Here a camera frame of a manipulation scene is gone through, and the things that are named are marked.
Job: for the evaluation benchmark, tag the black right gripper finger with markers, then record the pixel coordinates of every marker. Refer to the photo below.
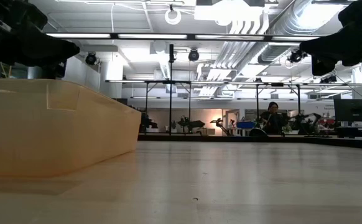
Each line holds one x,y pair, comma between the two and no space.
324,44
327,52

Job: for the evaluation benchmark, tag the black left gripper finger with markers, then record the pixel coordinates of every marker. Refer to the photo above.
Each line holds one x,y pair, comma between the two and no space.
61,45
64,57

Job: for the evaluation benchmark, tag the black background robot arm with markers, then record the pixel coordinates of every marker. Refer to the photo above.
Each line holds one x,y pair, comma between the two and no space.
307,119
219,123
190,124

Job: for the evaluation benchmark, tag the translucent orange plastic basket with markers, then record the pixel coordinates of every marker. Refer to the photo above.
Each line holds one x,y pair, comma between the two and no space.
59,133

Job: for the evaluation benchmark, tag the black round ceiling lamp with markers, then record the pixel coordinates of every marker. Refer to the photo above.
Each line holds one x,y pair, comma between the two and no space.
193,55
90,58
296,56

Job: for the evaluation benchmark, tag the black computer monitor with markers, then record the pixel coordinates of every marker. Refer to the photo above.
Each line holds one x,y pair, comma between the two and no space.
352,112

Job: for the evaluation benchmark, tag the person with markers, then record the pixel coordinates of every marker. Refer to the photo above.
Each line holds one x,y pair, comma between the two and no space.
272,121

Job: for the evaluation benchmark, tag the blue plastic bin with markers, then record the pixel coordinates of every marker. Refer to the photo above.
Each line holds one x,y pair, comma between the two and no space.
245,125

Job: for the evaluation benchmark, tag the black tripod stand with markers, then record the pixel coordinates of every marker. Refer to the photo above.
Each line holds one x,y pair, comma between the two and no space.
170,93

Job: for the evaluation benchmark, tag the black overhead crossbar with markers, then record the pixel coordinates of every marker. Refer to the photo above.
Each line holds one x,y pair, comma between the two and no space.
191,36

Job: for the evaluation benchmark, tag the silver ventilation duct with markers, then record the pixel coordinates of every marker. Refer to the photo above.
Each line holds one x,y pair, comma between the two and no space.
293,18

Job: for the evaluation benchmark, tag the black aluminium table frame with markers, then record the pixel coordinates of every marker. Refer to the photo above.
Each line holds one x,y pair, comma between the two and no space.
230,138

